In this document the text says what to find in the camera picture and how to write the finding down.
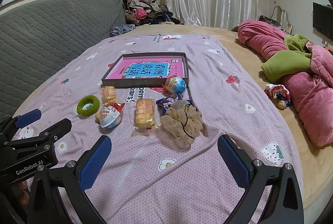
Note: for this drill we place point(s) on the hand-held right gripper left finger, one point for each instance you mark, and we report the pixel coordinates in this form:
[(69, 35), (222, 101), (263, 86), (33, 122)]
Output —
[(95, 161)]

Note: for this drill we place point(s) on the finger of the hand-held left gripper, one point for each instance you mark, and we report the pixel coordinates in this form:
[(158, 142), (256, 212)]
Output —
[(56, 130), (28, 118)]

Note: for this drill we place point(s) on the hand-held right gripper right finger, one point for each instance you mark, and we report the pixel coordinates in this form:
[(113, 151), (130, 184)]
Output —
[(232, 161)]

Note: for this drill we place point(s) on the white red toy egg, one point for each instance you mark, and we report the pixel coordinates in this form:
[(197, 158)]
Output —
[(110, 116)]

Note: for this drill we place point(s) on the small cake packet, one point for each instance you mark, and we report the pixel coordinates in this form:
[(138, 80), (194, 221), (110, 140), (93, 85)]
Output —
[(108, 94)]

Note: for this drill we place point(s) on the beige scrunchie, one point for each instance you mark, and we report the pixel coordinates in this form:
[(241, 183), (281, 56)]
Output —
[(177, 122)]

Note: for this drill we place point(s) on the long cake packet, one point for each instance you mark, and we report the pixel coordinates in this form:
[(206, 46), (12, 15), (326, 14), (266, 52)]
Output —
[(144, 113)]

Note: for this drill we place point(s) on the dark grey cardboard box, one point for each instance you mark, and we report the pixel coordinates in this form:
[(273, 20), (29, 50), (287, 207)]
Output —
[(114, 83)]

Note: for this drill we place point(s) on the blue red toy egg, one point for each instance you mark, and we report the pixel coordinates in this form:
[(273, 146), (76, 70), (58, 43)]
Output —
[(177, 86)]

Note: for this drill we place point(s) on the person's left hand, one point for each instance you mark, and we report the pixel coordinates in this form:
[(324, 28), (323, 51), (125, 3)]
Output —
[(23, 192)]

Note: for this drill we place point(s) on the purple printed blanket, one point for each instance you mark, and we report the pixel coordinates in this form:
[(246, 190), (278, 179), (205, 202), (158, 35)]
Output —
[(221, 109)]

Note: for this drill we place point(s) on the small red white doll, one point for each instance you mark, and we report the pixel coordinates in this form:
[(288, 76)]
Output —
[(278, 94)]

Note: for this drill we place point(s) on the blue candy wrapper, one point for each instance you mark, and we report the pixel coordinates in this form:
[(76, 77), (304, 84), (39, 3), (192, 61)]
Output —
[(166, 102)]

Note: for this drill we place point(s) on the grey quilted sofa back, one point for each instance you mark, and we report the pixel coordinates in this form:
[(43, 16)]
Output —
[(52, 31)]

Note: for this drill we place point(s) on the beige bed sheet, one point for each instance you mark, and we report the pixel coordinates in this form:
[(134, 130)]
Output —
[(247, 62)]

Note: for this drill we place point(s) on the green fleece blanket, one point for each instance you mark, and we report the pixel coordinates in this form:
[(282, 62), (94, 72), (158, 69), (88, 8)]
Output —
[(283, 65)]

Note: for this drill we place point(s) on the dark blue patterned cloth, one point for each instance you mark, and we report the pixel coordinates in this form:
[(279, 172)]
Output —
[(121, 30)]

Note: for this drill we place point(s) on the pink quilt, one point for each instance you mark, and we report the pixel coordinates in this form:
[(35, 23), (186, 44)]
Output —
[(260, 39)]

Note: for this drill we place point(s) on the dark brown cloth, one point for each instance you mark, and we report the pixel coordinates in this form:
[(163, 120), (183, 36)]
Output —
[(235, 29)]

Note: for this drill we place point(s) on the black bag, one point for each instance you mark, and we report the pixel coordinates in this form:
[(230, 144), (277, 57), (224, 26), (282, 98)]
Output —
[(268, 20)]

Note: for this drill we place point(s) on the pile of clothes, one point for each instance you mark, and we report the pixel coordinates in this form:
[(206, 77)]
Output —
[(145, 10)]

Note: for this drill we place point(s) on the white metal chair back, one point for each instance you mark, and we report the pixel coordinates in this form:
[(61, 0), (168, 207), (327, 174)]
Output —
[(283, 18)]

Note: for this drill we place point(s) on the black television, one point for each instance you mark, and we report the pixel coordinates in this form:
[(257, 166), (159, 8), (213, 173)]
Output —
[(322, 21)]

